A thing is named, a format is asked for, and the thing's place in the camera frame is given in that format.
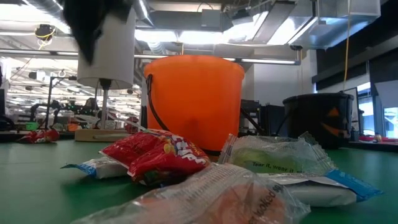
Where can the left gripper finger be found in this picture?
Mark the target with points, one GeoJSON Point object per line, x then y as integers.
{"type": "Point", "coordinates": [88, 46]}

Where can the red Skittles candy pack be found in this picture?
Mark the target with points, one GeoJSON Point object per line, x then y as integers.
{"type": "Point", "coordinates": [38, 136]}
{"type": "Point", "coordinates": [155, 155]}

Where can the orange pumpkin face bucket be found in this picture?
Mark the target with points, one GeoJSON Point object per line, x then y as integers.
{"type": "Point", "coordinates": [199, 102]}

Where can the clear plastic candy packet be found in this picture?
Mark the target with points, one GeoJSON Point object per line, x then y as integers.
{"type": "Point", "coordinates": [211, 199]}

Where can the clear packet with green candy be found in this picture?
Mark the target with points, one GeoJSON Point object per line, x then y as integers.
{"type": "Point", "coordinates": [273, 155]}

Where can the white shade wooden base lamp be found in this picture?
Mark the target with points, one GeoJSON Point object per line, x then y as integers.
{"type": "Point", "coordinates": [118, 56]}

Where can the person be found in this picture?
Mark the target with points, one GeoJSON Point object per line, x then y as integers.
{"type": "Point", "coordinates": [90, 107]}

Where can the black background stand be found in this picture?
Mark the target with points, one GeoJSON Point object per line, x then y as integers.
{"type": "Point", "coordinates": [48, 102]}

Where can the white blue Hershey's bar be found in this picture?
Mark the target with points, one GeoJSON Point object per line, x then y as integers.
{"type": "Point", "coordinates": [323, 193]}
{"type": "Point", "coordinates": [99, 168]}

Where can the green table mat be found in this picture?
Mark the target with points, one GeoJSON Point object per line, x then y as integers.
{"type": "Point", "coordinates": [37, 186]}

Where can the black equipment rack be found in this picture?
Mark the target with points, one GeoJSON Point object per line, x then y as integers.
{"type": "Point", "coordinates": [270, 119]}

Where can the black pumpkin face bucket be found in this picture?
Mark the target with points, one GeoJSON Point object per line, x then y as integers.
{"type": "Point", "coordinates": [311, 130]}

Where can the silver ventilation duct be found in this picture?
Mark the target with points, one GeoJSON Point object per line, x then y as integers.
{"type": "Point", "coordinates": [335, 28]}

